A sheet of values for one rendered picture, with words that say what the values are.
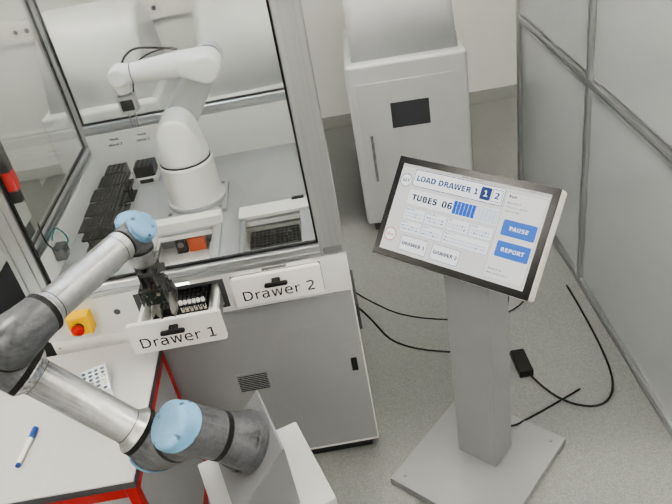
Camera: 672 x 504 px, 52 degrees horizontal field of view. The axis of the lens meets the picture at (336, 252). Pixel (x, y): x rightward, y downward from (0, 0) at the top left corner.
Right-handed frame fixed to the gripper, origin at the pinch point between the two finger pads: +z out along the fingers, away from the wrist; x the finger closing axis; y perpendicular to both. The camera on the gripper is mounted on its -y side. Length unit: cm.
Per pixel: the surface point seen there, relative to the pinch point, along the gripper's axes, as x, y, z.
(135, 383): -15.7, 5.6, 20.3
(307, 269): 41.8, -15.7, 5.2
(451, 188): 88, -10, -18
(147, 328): -8.0, -1.0, 5.4
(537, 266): 104, 19, -7
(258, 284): 25.5, -15.7, 7.5
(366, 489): 46, 2, 97
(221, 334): 12.8, -0.8, 12.7
